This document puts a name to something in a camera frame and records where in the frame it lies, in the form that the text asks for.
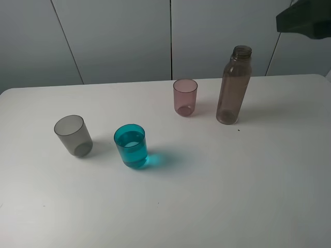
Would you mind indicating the brown translucent plastic bottle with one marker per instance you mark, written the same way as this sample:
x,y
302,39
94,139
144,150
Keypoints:
x,y
235,80

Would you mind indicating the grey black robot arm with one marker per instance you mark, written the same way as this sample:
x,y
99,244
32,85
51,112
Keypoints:
x,y
310,18

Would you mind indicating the teal translucent plastic cup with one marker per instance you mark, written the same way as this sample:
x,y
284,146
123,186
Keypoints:
x,y
131,144

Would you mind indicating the pink translucent plastic cup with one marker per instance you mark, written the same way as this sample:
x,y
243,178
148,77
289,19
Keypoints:
x,y
185,95

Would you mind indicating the grey translucent plastic cup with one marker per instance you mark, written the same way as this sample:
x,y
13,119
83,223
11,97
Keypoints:
x,y
73,133

